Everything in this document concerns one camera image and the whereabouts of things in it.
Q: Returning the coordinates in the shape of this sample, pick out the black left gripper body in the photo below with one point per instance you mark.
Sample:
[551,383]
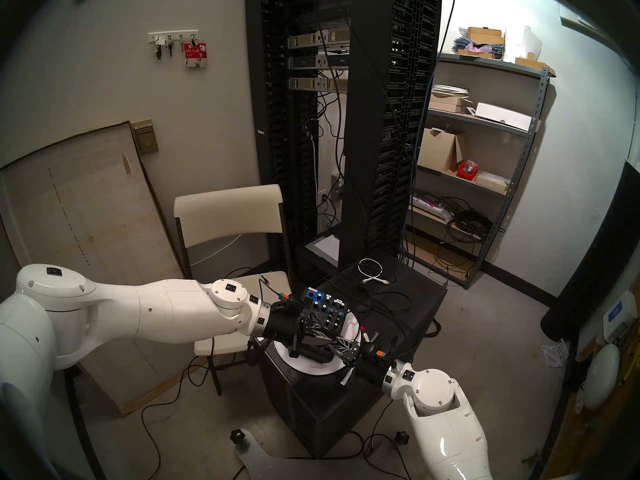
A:
[287,326]

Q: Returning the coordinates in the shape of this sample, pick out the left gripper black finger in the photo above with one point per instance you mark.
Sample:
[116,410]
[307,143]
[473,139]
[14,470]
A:
[310,350]
[317,335]

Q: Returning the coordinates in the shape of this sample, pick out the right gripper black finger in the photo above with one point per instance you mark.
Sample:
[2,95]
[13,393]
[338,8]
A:
[349,345]
[342,357]

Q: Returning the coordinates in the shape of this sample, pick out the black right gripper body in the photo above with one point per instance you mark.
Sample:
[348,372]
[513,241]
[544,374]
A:
[377,364]

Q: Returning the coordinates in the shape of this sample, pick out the black blue audio mixer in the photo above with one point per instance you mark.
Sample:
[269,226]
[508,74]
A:
[325,309]

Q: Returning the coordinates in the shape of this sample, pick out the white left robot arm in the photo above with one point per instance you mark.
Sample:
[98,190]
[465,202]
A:
[165,309]

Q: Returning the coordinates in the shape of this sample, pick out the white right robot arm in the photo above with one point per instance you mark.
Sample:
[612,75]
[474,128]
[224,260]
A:
[440,399]

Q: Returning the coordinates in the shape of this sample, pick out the white round plate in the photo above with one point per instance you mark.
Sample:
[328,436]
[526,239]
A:
[351,329]

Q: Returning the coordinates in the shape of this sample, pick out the black equipment cabinet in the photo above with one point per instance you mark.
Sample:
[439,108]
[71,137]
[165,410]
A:
[320,414]

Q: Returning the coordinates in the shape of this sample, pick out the black base knob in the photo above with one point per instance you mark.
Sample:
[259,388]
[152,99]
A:
[238,437]
[401,438]

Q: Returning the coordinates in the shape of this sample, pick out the white flat floor device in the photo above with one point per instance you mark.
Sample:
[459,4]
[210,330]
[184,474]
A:
[325,246]

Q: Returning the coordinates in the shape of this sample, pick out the cream folding chair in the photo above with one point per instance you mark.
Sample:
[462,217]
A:
[225,209]

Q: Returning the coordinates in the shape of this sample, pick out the pink white package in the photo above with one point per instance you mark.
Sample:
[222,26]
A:
[430,206]

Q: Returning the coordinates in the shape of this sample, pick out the black server rack column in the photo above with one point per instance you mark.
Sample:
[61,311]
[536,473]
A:
[365,134]
[280,134]

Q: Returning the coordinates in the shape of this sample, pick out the red parts bin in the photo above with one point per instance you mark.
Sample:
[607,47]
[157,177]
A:
[467,170]

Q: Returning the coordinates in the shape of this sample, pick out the large open cardboard box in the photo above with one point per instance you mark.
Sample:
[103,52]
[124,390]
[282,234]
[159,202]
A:
[437,149]

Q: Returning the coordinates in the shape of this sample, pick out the flat tan box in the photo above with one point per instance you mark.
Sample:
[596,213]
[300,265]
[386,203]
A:
[492,181]

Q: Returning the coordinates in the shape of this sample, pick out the white oval device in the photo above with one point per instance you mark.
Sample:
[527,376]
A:
[601,376]

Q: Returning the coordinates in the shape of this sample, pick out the tall black panel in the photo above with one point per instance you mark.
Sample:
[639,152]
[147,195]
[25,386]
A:
[595,264]

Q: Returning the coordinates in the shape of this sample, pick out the large beige leaning board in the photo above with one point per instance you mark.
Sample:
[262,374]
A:
[75,209]

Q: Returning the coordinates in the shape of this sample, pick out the silver rack mounted unit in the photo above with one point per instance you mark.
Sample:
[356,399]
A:
[317,61]
[315,84]
[320,38]

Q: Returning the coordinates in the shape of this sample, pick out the white device blue label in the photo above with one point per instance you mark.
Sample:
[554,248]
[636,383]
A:
[619,314]

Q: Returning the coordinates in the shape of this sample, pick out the beige flat box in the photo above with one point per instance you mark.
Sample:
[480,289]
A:
[447,104]

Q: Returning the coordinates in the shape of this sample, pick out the white flat box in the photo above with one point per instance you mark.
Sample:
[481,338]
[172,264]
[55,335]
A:
[502,115]

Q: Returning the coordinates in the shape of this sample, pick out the small metal keys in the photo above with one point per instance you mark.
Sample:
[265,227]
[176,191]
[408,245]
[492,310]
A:
[171,48]

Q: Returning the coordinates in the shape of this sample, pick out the black key fob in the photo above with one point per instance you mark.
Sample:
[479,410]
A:
[159,53]

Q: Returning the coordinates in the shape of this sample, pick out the white key hook rack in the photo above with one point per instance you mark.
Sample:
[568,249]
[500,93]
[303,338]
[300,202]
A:
[165,35]

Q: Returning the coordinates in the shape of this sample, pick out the grey metal shelf unit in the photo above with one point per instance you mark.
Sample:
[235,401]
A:
[500,66]

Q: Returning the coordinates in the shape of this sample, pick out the pink plastic bag stack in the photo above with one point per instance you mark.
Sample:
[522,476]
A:
[475,49]

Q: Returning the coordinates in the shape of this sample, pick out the small open cardboard box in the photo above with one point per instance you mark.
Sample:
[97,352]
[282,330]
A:
[532,64]

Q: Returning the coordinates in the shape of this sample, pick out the brown cardboard box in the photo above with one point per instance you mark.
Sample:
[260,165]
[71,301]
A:
[485,34]

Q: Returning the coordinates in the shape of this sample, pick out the white paper bag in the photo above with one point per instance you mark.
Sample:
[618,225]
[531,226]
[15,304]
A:
[522,41]

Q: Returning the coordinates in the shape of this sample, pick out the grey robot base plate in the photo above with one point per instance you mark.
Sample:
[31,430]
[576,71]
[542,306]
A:
[255,459]

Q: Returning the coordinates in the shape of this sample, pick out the white wall outlet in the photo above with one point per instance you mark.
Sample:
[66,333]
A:
[322,196]

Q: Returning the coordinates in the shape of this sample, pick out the grey wall junction box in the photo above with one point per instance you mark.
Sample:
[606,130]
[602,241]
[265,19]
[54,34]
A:
[338,184]

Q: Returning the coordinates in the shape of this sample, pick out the white mesh bracket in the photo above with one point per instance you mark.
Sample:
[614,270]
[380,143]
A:
[556,354]

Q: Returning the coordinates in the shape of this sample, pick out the beige wall switch plate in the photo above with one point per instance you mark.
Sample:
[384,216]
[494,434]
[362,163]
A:
[146,140]

